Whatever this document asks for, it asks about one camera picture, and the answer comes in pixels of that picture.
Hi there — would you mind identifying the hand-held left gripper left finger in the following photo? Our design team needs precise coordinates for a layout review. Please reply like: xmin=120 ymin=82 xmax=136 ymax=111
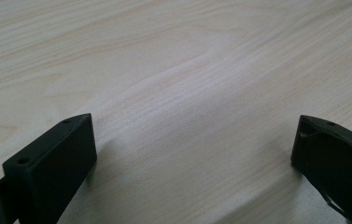
xmin=2 ymin=113 xmax=98 ymax=224

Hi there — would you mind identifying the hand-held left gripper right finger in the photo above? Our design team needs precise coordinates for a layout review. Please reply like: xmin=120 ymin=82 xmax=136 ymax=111
xmin=290 ymin=114 xmax=352 ymax=224

